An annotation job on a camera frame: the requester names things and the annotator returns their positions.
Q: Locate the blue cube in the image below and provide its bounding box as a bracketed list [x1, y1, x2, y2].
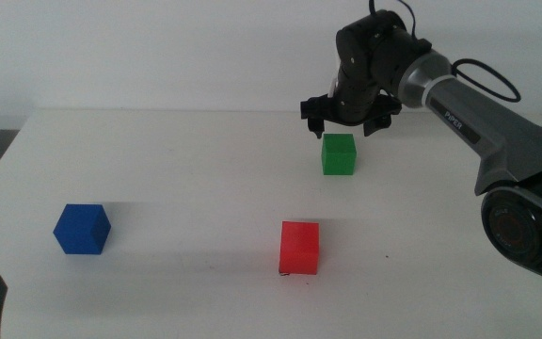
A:
[53, 202, 112, 256]

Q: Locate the green cube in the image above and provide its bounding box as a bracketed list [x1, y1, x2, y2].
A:
[321, 133, 358, 176]

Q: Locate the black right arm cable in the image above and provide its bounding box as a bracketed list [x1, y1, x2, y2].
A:
[368, 0, 522, 104]

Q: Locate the red cube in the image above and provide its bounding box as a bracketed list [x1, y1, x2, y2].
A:
[279, 220, 321, 276]

